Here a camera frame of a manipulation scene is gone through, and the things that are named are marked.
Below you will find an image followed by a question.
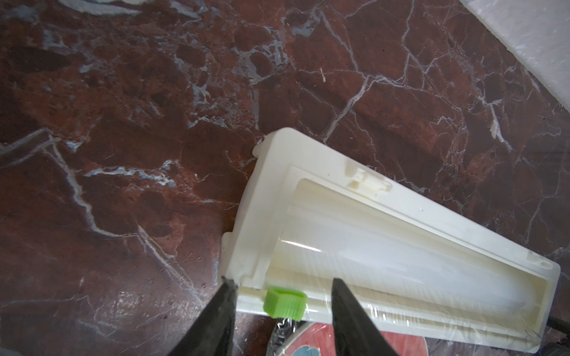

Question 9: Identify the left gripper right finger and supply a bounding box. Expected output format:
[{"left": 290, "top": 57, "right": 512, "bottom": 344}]
[{"left": 331, "top": 278, "right": 398, "bottom": 356}]

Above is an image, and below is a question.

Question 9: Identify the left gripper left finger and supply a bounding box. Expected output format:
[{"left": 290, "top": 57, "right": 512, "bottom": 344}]
[{"left": 169, "top": 278, "right": 238, "bottom": 356}]

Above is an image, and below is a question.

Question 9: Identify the red plate with teal flower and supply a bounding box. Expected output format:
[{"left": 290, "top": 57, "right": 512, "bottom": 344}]
[{"left": 266, "top": 319, "right": 429, "bottom": 356}]

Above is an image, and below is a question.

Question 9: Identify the green dispenser slider cutter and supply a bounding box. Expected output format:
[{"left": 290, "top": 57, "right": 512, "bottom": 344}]
[{"left": 263, "top": 286, "right": 308, "bottom": 321}]

